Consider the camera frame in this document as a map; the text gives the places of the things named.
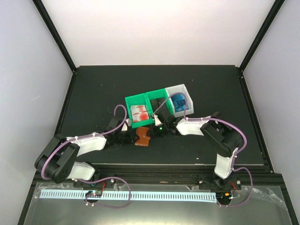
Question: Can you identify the black aluminium frame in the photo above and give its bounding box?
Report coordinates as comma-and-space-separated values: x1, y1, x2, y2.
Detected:
16, 0, 300, 225

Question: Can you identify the green bin with black cards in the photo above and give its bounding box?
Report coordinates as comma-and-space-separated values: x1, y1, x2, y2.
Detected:
146, 89, 173, 123

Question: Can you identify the white slotted cable duct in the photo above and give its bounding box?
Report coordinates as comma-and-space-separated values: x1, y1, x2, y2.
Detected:
39, 189, 217, 203

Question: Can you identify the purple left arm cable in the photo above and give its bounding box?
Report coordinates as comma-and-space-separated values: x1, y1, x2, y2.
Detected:
41, 104, 130, 209

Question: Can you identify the stack of black cards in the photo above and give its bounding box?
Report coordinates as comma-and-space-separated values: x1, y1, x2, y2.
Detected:
150, 97, 164, 112

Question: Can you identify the white bin with blue cards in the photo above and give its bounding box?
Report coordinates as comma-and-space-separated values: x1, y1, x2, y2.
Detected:
165, 84, 194, 118

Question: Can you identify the stack of blue cards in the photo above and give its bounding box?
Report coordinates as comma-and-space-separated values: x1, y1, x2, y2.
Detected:
171, 94, 186, 113

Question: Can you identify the stack of white red cards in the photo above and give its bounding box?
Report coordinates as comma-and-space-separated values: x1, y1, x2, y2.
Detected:
130, 105, 149, 123

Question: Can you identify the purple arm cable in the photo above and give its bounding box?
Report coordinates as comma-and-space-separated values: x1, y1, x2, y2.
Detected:
41, 104, 130, 209
152, 92, 254, 208

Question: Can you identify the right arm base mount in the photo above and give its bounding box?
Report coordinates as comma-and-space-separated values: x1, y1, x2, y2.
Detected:
196, 173, 241, 191

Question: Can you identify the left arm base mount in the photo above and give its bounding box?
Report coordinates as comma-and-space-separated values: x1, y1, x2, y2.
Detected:
74, 172, 117, 189

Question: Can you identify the green bin with red cards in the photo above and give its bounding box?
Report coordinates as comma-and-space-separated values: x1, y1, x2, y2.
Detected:
125, 93, 154, 128

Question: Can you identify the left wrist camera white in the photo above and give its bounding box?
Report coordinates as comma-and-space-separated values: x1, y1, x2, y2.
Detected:
121, 118, 132, 132

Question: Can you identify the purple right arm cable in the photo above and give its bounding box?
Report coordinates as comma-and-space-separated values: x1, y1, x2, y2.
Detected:
152, 92, 254, 208

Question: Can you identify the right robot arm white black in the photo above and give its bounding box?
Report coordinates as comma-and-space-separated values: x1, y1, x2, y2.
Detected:
150, 112, 248, 189

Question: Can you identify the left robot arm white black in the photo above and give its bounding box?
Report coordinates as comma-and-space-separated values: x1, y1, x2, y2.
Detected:
34, 116, 139, 187

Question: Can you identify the brown leather card holder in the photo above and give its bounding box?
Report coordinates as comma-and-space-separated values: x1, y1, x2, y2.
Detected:
135, 127, 150, 147

